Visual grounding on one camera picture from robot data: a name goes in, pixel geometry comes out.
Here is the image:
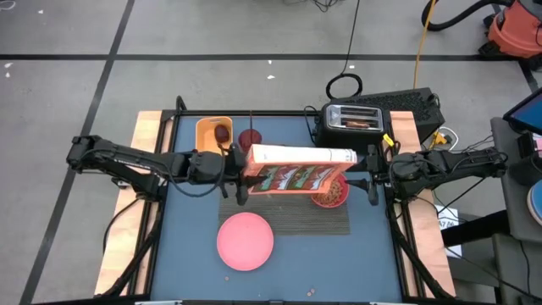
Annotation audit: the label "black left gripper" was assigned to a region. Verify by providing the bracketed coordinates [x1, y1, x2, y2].
[185, 143, 268, 207]

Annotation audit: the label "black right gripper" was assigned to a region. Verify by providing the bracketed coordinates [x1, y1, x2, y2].
[345, 146, 399, 207]

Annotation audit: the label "red bowl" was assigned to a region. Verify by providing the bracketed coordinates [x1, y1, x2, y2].
[311, 173, 351, 209]

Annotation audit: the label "orange cereal box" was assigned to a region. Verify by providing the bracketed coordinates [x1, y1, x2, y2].
[242, 143, 359, 196]

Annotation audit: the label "pink round plate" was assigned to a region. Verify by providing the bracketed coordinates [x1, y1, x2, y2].
[216, 212, 275, 272]

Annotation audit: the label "red translucent cup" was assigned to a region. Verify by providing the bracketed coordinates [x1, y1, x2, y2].
[236, 129, 263, 154]

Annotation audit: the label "black toaster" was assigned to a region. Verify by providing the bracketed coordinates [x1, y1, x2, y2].
[315, 103, 389, 156]

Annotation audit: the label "cereal rings in bowl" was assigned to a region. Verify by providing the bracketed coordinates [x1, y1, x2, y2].
[315, 180, 345, 207]

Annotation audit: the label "yellow plastic bin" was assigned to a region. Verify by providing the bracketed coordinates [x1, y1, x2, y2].
[194, 116, 235, 156]

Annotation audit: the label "dark woven placemat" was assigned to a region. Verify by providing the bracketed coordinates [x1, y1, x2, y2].
[218, 181, 351, 236]

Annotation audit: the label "black computer case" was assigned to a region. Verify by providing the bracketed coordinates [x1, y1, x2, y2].
[338, 87, 446, 144]

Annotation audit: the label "wooden side board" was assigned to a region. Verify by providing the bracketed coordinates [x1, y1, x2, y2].
[93, 110, 164, 297]
[388, 110, 457, 297]

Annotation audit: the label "white paper sheet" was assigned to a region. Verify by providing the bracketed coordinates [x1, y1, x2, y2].
[435, 205, 463, 259]

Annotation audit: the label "black beam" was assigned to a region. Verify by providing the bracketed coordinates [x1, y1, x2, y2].
[440, 209, 512, 249]

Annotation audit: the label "gray desk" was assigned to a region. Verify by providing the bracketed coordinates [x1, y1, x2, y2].
[489, 116, 542, 245]

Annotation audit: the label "black box on desk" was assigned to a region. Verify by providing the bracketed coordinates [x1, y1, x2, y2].
[507, 133, 542, 187]

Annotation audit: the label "blue round disc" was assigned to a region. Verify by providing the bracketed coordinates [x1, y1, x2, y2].
[527, 180, 542, 228]

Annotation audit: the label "tablet screen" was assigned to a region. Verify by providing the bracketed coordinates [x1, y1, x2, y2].
[502, 88, 542, 136]

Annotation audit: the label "orange shop vacuum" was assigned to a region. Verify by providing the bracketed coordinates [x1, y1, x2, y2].
[478, 0, 542, 71]

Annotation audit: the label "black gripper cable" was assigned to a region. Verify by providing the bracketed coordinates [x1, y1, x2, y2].
[168, 143, 228, 199]

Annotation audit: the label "black table frame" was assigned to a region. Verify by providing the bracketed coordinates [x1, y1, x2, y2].
[101, 95, 456, 305]

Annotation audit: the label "black toaster cord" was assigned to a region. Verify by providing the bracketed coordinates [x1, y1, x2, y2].
[302, 105, 319, 145]

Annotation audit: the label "yellow extension cable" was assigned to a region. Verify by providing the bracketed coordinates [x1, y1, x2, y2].
[412, 0, 438, 90]

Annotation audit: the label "black looped floor cable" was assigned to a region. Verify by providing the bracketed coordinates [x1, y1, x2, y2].
[324, 0, 364, 101]

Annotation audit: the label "black vacuum hose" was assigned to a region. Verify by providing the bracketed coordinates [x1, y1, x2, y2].
[421, 0, 516, 32]

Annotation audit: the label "tangled black floor cables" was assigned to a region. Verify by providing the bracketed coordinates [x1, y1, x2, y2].
[283, 0, 345, 13]

